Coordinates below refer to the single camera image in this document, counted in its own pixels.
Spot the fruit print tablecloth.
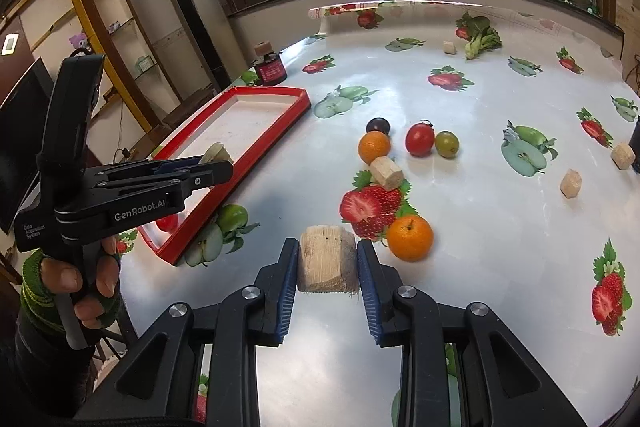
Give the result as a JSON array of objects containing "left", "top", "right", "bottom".
[{"left": 92, "top": 0, "right": 640, "bottom": 427}]

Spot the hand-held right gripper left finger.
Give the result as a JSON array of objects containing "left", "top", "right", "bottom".
[{"left": 87, "top": 237, "right": 301, "bottom": 427}]

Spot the tower air conditioner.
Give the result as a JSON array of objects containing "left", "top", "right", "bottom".
[{"left": 152, "top": 0, "right": 236, "bottom": 92}]

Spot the yellow framed wooden shelf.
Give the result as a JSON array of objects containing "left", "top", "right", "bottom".
[{"left": 0, "top": 0, "right": 183, "bottom": 148}]

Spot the large pale wooden block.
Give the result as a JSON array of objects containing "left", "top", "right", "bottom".
[{"left": 297, "top": 224, "right": 360, "bottom": 294}]

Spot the green tomato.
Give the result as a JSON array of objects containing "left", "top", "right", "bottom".
[{"left": 434, "top": 131, "right": 460, "bottom": 159}]

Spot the green leafy vegetable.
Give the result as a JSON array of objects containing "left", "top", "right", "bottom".
[{"left": 456, "top": 13, "right": 503, "bottom": 60}]

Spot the black television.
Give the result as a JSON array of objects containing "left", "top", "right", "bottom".
[{"left": 0, "top": 57, "right": 57, "bottom": 234}]

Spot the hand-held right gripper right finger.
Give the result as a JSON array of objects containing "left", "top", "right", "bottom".
[{"left": 356, "top": 239, "right": 588, "bottom": 427}]

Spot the red rimmed white tray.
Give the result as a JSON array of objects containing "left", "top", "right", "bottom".
[{"left": 136, "top": 86, "right": 311, "bottom": 267}]

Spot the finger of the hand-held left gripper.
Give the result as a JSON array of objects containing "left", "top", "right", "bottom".
[
  {"left": 102, "top": 161, "right": 234, "bottom": 202},
  {"left": 100, "top": 158, "right": 203, "bottom": 180}
]

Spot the person's left forearm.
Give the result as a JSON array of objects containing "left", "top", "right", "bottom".
[{"left": 0, "top": 302, "right": 98, "bottom": 420}]

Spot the round wooden block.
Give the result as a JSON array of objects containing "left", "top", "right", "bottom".
[{"left": 369, "top": 157, "right": 404, "bottom": 190}]

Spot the small pale wooden piece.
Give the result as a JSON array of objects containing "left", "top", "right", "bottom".
[{"left": 199, "top": 143, "right": 233, "bottom": 168}]

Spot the red round jar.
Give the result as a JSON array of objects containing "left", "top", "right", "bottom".
[{"left": 255, "top": 53, "right": 287, "bottom": 86}]

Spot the person's left hand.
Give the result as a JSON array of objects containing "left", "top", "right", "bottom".
[{"left": 20, "top": 237, "right": 123, "bottom": 333}]

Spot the orange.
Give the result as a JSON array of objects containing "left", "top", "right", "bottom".
[
  {"left": 358, "top": 131, "right": 391, "bottom": 164},
  {"left": 387, "top": 215, "right": 434, "bottom": 263}
]

